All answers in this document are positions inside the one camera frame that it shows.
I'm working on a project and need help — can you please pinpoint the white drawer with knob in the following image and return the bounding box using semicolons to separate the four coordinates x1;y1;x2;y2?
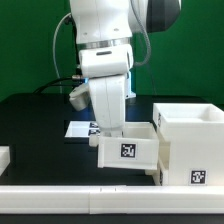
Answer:
145;157;169;186

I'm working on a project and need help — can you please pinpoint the black cable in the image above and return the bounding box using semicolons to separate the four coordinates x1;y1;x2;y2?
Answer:
33;75;84;95

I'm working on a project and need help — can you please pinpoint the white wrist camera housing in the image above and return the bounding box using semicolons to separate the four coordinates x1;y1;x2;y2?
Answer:
79;44;133;78

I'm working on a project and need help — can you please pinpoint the large white drawer cabinet box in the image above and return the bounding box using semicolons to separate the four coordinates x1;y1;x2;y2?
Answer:
153;103;224;186

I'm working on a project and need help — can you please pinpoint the grey cable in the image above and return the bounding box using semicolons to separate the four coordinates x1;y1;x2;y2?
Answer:
52;13;73;80

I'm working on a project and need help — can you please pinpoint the white drawer without knob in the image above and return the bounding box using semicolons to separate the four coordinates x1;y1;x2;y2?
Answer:
89;122;159;171

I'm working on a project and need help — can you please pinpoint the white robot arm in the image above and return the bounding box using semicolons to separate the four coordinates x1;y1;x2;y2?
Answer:
70;0;181;137

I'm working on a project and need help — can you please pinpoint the white front rail bar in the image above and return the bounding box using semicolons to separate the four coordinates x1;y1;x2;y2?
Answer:
0;186;224;214

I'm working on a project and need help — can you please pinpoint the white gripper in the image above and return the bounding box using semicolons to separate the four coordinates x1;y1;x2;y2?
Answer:
89;74;126;136

